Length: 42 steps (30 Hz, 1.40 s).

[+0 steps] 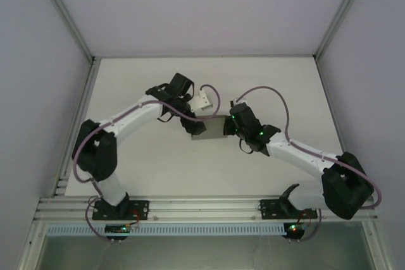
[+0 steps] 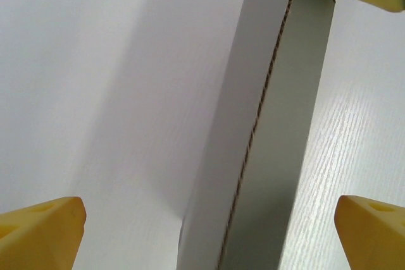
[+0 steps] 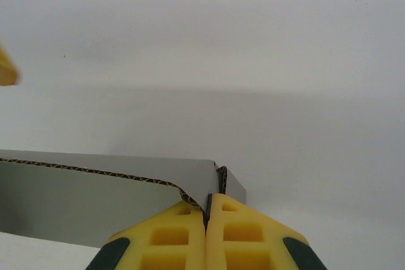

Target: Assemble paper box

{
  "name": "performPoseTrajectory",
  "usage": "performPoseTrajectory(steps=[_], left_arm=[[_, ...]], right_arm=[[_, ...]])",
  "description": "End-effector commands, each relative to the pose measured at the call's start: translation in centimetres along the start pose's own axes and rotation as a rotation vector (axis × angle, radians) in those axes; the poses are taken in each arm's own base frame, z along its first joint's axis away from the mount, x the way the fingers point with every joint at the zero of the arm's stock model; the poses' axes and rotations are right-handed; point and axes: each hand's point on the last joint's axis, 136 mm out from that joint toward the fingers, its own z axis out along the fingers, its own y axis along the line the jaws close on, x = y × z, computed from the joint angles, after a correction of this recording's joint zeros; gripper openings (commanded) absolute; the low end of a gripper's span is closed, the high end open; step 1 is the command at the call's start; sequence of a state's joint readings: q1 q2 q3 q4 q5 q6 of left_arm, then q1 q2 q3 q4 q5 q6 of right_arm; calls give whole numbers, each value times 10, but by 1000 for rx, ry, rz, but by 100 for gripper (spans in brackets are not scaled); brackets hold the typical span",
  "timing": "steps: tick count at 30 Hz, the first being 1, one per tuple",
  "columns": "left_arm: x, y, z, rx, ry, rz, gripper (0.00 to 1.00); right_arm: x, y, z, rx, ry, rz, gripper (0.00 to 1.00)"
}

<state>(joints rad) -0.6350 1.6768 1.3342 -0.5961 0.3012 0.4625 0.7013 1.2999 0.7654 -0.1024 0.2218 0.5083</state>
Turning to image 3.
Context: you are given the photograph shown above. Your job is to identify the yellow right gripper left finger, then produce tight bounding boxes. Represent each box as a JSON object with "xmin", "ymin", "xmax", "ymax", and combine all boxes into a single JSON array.
[{"xmin": 85, "ymin": 201, "xmax": 208, "ymax": 270}]

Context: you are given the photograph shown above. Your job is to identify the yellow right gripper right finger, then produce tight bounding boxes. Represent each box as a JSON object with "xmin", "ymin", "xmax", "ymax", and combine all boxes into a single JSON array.
[{"xmin": 206, "ymin": 193, "xmax": 328, "ymax": 270}]

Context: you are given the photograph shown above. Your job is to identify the grey cloth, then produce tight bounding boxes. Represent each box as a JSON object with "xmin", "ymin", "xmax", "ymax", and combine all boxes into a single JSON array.
[{"xmin": 0, "ymin": 149, "xmax": 247, "ymax": 249}]

